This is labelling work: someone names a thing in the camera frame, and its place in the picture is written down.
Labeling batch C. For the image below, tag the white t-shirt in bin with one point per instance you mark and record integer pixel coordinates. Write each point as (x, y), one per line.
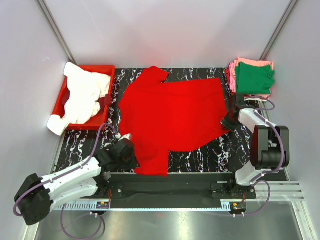
(80, 97)

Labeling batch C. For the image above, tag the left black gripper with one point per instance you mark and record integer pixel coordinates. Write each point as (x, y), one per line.
(134, 164)

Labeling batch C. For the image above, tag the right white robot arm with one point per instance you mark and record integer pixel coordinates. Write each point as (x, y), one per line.
(269, 149)

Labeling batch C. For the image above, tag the pink folded t-shirt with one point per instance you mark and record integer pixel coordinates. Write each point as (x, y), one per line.
(233, 65)

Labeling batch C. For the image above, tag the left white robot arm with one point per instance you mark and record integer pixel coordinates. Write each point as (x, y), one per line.
(38, 196)

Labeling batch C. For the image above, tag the red plastic bin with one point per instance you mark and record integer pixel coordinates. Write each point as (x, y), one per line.
(82, 120)

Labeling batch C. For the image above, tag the green folded t-shirt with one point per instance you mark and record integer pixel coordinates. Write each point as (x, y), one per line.
(254, 80)

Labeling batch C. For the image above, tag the slotted cable duct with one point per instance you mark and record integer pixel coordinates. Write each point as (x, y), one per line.
(104, 206)

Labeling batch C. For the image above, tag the white folded t-shirt bottom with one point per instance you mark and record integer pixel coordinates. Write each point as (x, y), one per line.
(260, 97)

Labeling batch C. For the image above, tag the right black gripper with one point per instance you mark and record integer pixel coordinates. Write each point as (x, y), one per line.
(225, 123)

